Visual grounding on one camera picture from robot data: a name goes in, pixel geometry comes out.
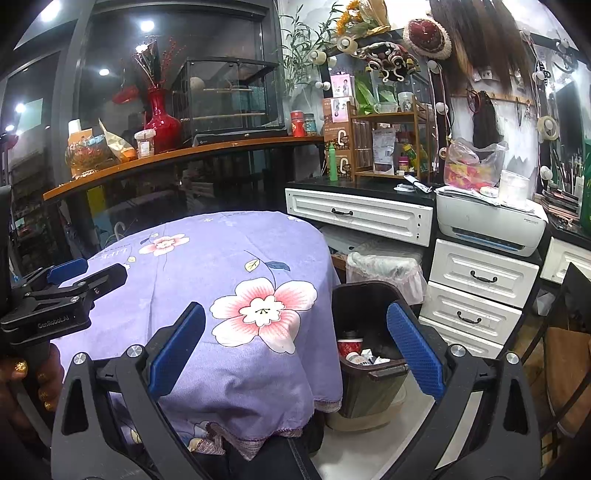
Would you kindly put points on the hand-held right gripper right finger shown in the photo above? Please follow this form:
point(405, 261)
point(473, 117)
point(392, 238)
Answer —
point(415, 350)

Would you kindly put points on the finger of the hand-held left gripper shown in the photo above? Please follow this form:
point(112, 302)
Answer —
point(106, 277)
point(69, 270)

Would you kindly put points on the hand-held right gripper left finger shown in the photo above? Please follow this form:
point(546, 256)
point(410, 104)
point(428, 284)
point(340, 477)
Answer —
point(178, 350)

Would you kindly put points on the dark trash bin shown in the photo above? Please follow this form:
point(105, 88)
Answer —
point(369, 397)

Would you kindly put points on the red paper cup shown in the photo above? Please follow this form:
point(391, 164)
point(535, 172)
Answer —
point(348, 348)

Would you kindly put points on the person's left hand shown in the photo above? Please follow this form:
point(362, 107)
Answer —
point(53, 369)

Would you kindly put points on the purple floral tablecloth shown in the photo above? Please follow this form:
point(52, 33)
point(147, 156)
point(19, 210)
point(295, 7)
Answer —
point(207, 258)

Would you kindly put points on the white three-drawer cabinet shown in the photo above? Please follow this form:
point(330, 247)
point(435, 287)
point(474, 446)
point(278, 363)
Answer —
point(485, 267)

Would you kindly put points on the glass bowl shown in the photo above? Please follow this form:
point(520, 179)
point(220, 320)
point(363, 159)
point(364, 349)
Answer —
point(87, 154)

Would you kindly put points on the yellow paper snack bag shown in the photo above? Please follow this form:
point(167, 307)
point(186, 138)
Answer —
point(117, 147)

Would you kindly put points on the plastic drink cup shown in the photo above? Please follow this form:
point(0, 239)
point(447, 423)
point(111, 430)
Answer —
point(145, 145)

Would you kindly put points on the white wide desk drawer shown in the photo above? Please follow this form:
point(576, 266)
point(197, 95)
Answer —
point(369, 217)

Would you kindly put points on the white printer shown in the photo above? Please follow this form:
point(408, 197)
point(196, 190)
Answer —
point(485, 221)

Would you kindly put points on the wooden counter shelf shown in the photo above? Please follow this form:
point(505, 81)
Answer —
point(184, 152)

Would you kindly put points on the red vase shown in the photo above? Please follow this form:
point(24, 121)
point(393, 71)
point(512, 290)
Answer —
point(161, 122)

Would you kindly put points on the white black tool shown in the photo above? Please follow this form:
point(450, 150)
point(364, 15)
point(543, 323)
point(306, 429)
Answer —
point(418, 183)

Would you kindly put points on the white small desk drawer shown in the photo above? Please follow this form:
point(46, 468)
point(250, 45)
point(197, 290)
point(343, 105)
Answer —
point(561, 258)

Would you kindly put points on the clear bag of pink packets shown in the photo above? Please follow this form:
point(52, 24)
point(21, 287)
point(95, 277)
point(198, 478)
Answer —
point(471, 175)

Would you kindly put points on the small pink-lid jar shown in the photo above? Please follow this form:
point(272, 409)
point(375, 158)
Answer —
point(403, 167)

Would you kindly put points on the white plastic container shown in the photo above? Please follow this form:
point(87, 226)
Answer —
point(513, 187)

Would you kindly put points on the yellow green bottle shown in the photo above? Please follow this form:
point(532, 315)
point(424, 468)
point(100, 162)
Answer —
point(413, 157)

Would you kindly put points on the brown printed box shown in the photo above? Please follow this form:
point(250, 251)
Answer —
point(346, 166)
point(341, 137)

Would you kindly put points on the white pouch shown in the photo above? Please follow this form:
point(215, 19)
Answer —
point(383, 147)

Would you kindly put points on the glass display case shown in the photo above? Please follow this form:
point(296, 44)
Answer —
point(231, 101)

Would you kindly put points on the red berry branches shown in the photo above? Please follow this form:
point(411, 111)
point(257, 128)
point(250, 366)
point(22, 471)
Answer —
point(154, 64)

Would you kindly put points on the wooden rack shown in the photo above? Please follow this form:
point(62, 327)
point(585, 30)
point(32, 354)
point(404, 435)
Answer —
point(392, 115)

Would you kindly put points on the black hair piece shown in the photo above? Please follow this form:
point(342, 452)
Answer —
point(485, 124)

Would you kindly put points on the green shopping bag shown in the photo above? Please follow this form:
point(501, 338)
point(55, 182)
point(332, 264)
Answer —
point(586, 184)

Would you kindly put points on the red tin can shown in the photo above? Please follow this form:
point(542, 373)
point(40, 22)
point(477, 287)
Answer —
point(298, 124)

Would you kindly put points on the teal glass jar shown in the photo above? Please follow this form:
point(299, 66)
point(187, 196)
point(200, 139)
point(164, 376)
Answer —
point(310, 124)

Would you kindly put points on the brown box with portrait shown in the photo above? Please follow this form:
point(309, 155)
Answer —
point(337, 110)

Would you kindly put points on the small straw hat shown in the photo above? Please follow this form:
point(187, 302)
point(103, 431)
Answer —
point(548, 127)

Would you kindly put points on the pink photo card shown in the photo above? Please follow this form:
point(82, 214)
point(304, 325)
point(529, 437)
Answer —
point(341, 85)

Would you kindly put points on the ornate headdress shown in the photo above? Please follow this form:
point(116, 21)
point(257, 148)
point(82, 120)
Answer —
point(388, 60)

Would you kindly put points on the green bamboo plant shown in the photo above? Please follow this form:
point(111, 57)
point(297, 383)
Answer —
point(302, 55)

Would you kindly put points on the round red embroidered hat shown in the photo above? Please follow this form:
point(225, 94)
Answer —
point(427, 37)

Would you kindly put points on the hanging brown hair wigs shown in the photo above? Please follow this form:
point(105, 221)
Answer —
point(485, 41)

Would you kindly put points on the dried yellow flower bouquet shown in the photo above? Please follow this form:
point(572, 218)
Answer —
point(355, 16)

